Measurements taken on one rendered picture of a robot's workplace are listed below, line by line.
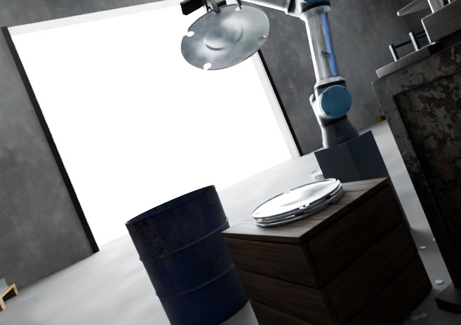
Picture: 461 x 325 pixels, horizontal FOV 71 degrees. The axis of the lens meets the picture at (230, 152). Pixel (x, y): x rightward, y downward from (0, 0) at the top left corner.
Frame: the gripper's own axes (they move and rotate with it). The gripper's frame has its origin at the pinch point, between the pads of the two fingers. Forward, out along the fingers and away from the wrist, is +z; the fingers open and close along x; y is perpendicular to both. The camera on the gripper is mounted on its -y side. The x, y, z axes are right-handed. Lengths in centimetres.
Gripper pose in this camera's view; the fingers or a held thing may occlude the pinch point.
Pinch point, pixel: (216, 12)
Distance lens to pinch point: 117.4
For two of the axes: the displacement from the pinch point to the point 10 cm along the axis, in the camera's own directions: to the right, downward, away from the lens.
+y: 9.1, -3.8, 1.5
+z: 3.7, 6.2, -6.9
